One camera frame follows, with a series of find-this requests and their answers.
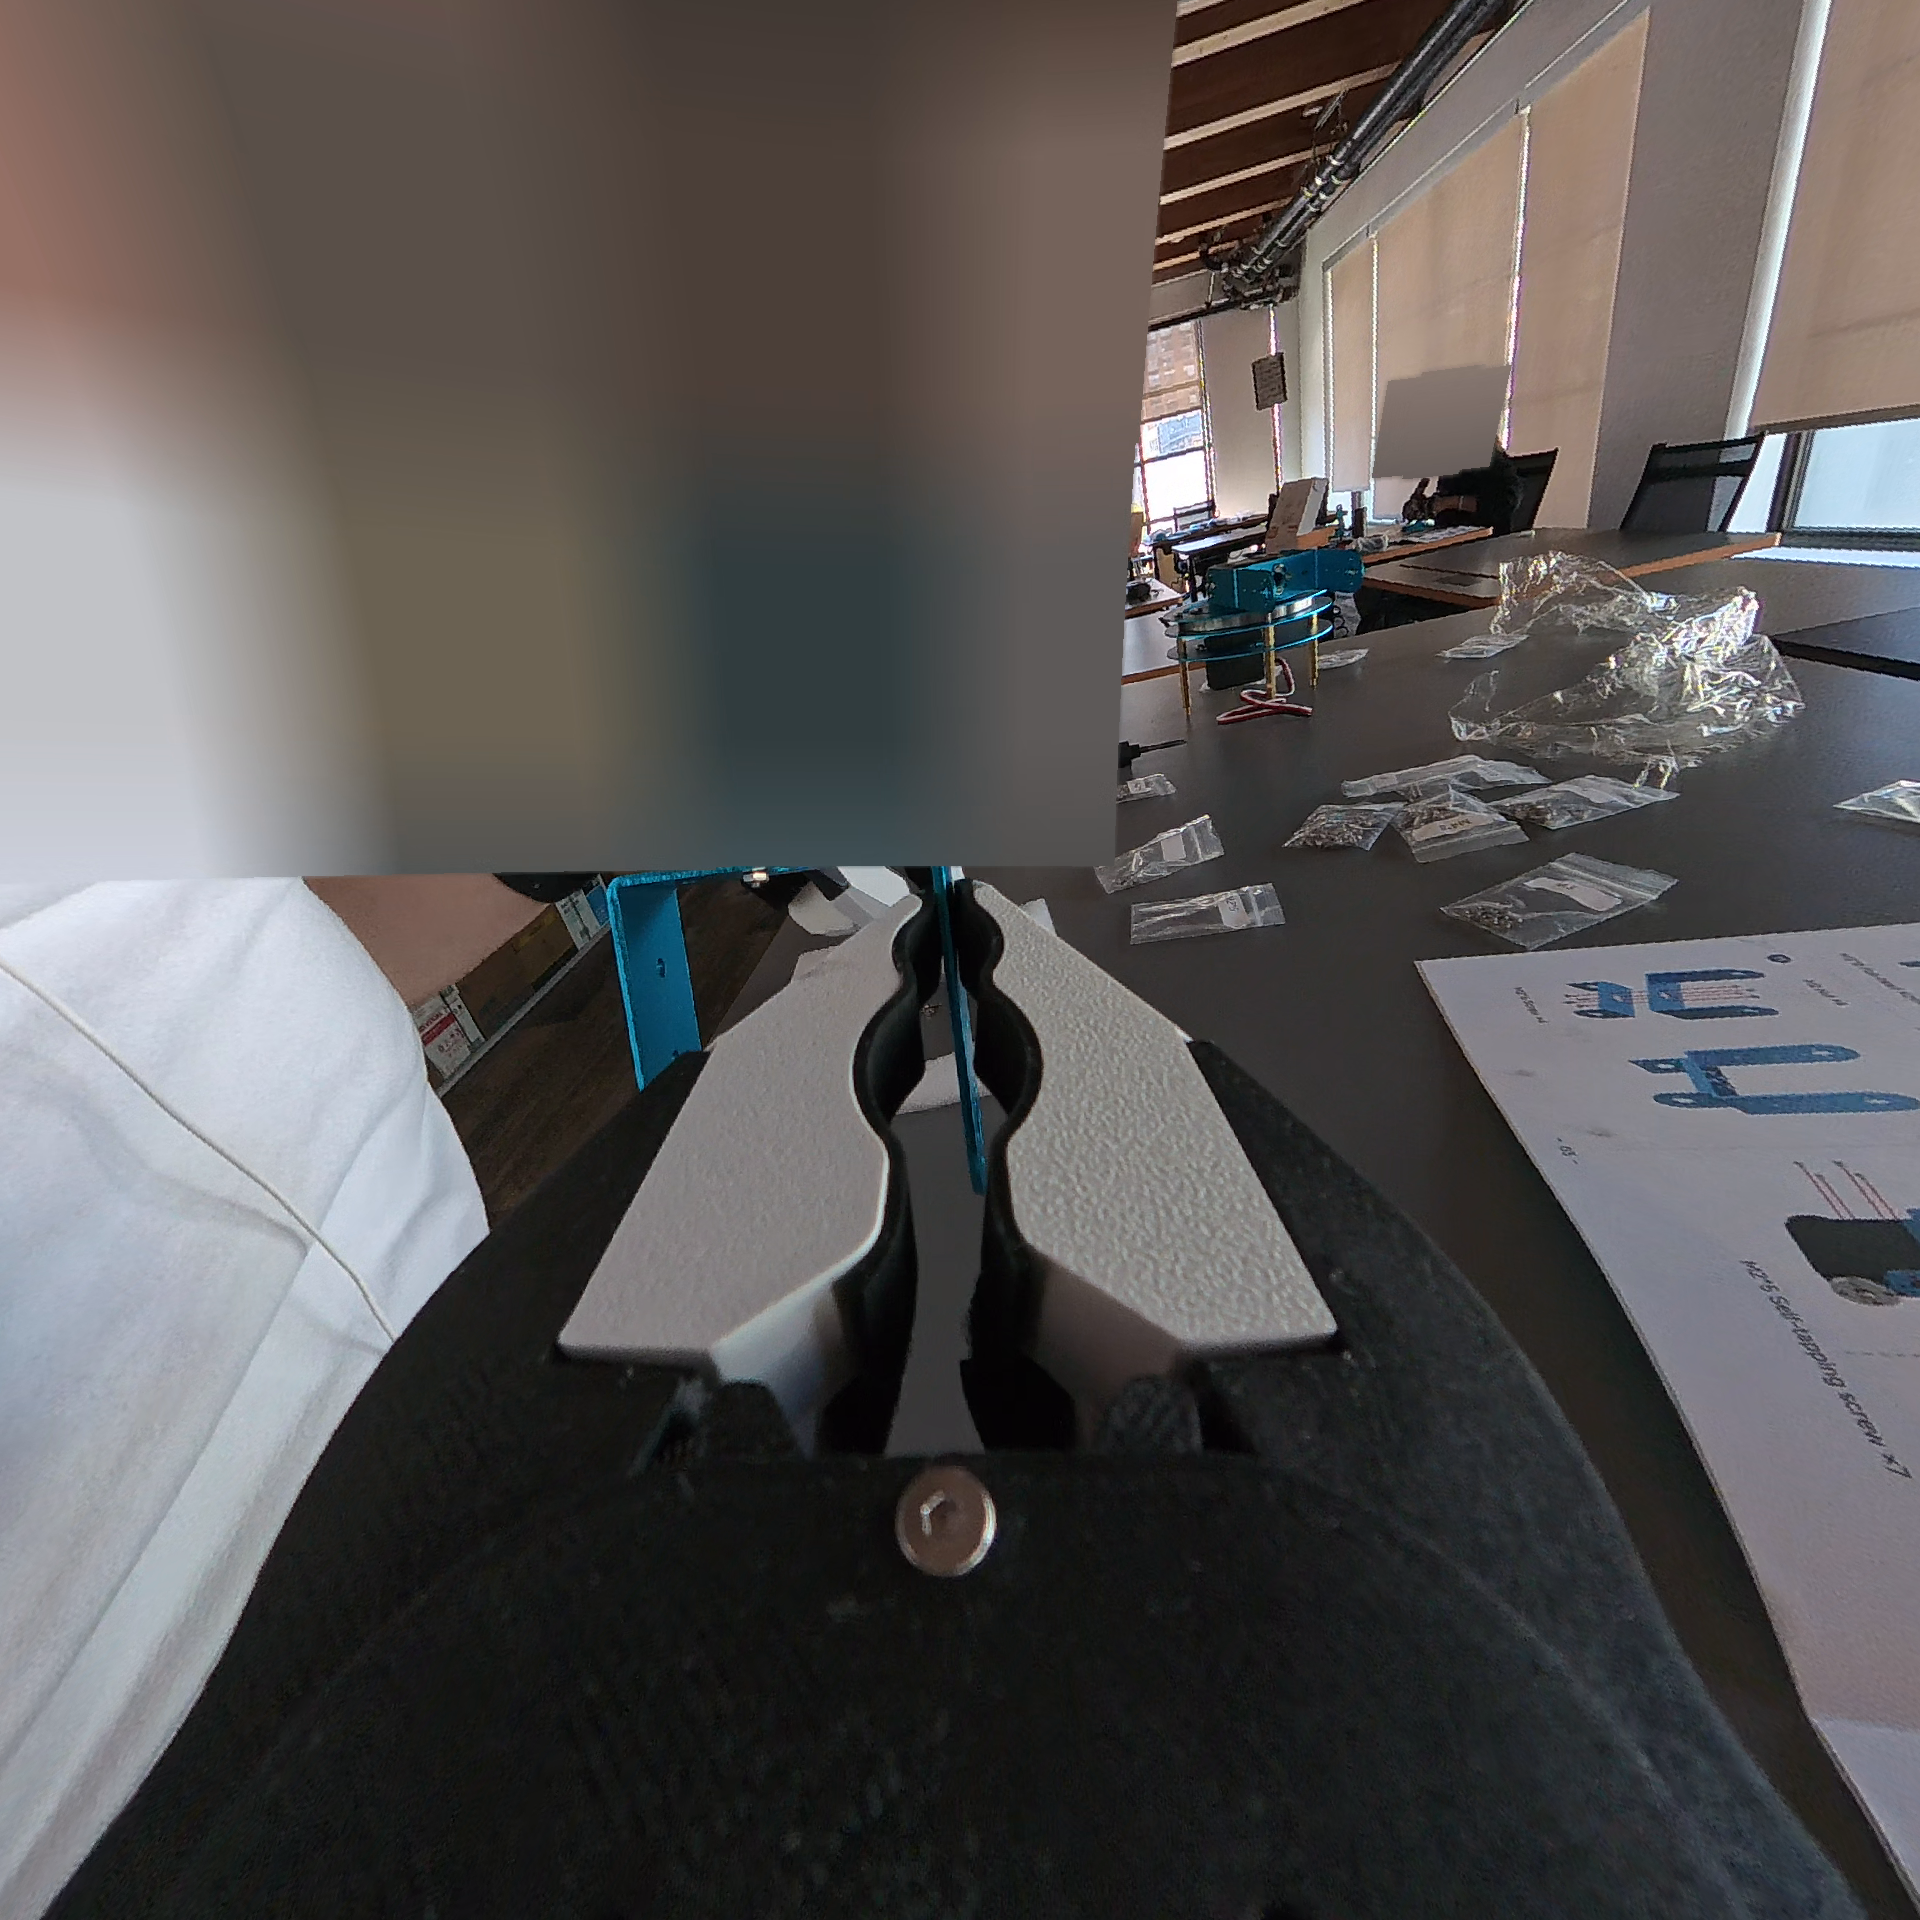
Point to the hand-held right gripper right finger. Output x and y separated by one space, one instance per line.
1154 1201

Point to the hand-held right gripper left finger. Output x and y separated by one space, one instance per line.
734 1201

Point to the large blue metal U bracket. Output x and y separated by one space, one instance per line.
656 989

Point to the blue robot arm base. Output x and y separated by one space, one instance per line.
1277 593

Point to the person's left forearm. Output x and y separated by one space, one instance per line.
413 930

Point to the dark grey desk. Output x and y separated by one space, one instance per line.
1424 1020

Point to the cardboard box red label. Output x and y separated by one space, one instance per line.
450 1027

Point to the black screwdriver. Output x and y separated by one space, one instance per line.
1144 750

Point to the group of small screw bags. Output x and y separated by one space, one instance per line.
1559 901

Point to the printed instruction manual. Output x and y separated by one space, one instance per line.
1723 1201

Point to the crumpled clear plastic wrap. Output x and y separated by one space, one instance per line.
1634 660

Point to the large grid window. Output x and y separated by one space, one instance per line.
1177 420

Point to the black mesh chair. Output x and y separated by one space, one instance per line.
1694 488
1517 493

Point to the beige roller blind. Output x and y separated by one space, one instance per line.
1846 210
1440 284
1576 253

